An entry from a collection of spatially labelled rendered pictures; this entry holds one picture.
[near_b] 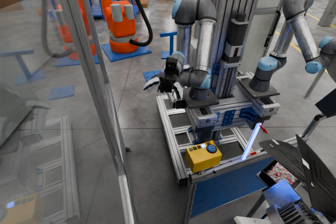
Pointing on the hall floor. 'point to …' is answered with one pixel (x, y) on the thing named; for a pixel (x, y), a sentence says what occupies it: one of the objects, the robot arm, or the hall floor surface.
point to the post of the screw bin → (256, 206)
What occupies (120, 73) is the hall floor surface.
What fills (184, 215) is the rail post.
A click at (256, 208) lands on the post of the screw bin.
